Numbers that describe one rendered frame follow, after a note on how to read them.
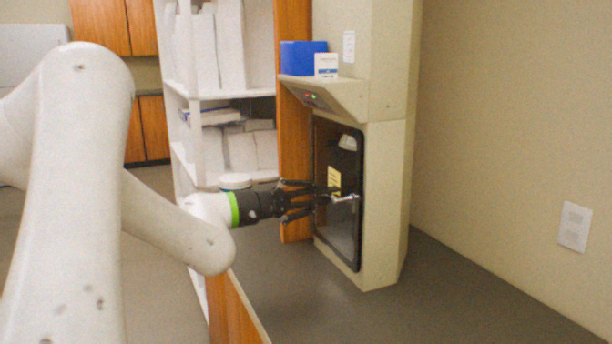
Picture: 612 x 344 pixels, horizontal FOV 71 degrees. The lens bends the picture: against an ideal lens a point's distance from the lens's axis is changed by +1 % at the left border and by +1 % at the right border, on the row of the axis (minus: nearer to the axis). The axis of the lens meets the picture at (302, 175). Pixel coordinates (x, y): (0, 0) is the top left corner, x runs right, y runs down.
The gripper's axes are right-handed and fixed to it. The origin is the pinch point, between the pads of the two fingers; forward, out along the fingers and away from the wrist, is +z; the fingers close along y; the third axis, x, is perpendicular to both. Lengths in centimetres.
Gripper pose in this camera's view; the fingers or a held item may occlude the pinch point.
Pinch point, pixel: (327, 194)
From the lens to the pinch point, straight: 117.6
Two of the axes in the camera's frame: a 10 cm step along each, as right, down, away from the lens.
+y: -0.2, -9.6, -2.9
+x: -3.9, -2.6, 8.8
